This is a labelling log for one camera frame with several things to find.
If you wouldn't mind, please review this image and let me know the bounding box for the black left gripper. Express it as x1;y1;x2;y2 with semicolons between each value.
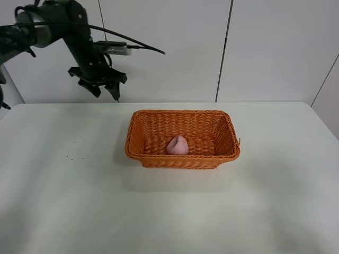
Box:
67;40;127;101

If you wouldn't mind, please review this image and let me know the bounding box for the pink peach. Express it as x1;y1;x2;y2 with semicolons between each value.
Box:
166;135;189;155

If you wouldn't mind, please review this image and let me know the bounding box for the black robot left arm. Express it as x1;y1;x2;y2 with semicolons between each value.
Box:
1;1;127;101

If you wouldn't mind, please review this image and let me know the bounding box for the orange wicker basket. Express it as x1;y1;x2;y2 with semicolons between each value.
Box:
124;110;240;169

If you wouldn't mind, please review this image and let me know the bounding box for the black cable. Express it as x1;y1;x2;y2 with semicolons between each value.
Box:
0;23;166;55

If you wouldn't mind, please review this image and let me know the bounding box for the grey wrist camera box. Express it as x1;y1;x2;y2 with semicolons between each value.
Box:
94;41;131;56

